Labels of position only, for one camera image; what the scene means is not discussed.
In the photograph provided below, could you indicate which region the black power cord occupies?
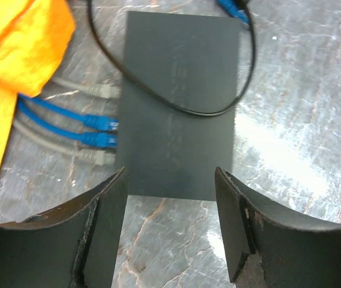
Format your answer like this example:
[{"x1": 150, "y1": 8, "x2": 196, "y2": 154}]
[{"x1": 85, "y1": 0, "x2": 256, "y2": 116}]

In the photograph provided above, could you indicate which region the orange Mickey Mouse pillow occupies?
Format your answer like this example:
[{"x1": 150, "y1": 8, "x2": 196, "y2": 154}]
[{"x1": 0, "y1": 0, "x2": 76, "y2": 166}]

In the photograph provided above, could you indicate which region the blue ethernet cable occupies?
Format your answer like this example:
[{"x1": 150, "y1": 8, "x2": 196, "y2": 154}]
[
  {"x1": 215, "y1": 0, "x2": 249, "y2": 23},
  {"x1": 16, "y1": 93, "x2": 120, "y2": 131},
  {"x1": 16, "y1": 103, "x2": 119, "y2": 149}
]

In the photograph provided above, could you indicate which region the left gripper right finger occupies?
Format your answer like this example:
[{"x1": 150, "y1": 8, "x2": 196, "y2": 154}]
[{"x1": 215, "y1": 168, "x2": 341, "y2": 287}]

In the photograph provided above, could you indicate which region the dark grey network switch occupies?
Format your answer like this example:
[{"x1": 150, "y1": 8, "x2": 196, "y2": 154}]
[{"x1": 116, "y1": 11, "x2": 240, "y2": 201}]

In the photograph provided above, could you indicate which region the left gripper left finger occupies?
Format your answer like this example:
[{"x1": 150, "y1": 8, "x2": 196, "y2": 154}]
[{"x1": 0, "y1": 169, "x2": 128, "y2": 287}]

